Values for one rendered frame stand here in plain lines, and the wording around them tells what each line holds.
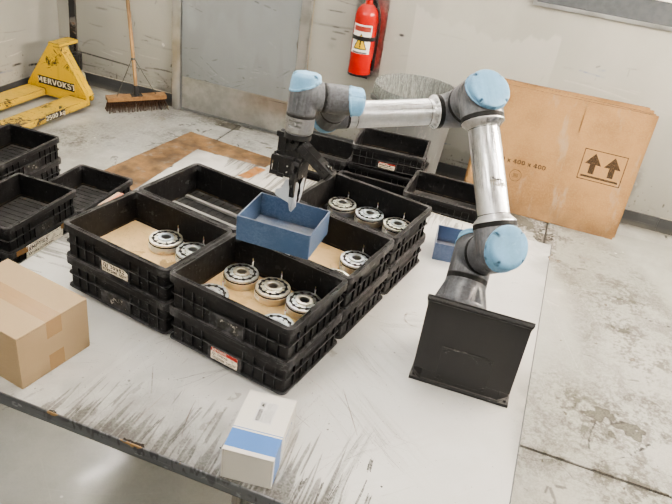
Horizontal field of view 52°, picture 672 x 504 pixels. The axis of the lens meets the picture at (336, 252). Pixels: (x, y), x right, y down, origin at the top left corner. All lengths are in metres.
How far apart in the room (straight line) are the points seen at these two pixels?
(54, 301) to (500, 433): 1.21
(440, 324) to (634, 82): 3.15
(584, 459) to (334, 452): 1.49
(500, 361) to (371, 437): 0.40
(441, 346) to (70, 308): 0.98
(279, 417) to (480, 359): 0.57
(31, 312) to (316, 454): 0.80
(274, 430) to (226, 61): 4.02
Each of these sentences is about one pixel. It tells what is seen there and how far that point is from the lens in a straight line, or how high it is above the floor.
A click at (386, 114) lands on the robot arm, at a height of 1.35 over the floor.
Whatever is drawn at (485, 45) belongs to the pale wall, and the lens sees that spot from 4.75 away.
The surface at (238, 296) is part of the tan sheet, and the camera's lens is 1.97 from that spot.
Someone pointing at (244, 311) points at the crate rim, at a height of 0.92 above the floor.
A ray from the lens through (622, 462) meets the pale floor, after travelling 3.08.
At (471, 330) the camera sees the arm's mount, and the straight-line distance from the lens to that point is 1.85.
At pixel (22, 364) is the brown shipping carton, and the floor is 0.78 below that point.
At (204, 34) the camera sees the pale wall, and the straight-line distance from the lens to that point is 5.39.
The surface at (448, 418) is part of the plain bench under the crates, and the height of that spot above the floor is 0.70.
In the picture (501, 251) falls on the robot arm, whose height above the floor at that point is 1.13.
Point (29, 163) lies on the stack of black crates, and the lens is 3.45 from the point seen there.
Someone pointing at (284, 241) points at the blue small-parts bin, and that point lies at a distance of 1.72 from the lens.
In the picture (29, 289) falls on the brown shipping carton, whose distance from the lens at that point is 1.97.
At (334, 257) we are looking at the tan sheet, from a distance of 2.19.
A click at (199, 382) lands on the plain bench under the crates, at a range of 1.88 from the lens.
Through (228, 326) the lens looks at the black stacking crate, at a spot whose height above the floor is 0.85.
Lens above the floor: 1.97
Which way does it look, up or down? 31 degrees down
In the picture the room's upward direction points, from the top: 9 degrees clockwise
